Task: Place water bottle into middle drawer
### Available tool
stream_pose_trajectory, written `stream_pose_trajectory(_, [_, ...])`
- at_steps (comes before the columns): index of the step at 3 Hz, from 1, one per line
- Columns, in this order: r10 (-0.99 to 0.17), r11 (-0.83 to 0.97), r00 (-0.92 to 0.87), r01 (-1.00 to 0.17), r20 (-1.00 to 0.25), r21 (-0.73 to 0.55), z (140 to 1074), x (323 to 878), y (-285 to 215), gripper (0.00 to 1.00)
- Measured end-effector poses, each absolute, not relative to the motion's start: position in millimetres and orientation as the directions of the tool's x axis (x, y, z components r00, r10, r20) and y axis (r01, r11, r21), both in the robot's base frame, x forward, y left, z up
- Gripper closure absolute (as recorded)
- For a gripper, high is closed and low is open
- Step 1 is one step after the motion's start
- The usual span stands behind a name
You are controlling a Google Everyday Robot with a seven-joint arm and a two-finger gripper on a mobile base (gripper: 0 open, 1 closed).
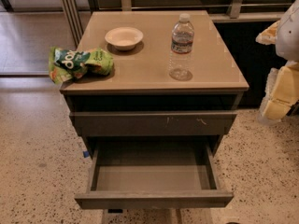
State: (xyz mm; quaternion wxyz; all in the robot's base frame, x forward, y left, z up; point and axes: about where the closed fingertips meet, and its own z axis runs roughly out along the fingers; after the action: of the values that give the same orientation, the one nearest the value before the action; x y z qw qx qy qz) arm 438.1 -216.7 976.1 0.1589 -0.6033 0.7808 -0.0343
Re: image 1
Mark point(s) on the open grey middle drawer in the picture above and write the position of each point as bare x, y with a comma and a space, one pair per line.
153, 175

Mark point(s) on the grey drawer cabinet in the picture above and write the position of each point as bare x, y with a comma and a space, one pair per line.
140, 81

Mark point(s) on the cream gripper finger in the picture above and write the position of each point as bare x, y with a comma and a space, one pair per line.
281, 93
268, 36

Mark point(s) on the green chip bag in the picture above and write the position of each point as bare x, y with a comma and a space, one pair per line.
65, 64

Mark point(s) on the clear plastic water bottle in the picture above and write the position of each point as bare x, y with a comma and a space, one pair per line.
181, 48

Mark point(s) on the closed grey top drawer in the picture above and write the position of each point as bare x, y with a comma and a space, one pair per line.
119, 124

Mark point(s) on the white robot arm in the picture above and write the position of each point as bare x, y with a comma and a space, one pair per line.
287, 44

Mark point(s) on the blue tape piece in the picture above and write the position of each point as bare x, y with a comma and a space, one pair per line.
86, 154

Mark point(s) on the white bowl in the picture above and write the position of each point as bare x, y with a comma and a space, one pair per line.
124, 38

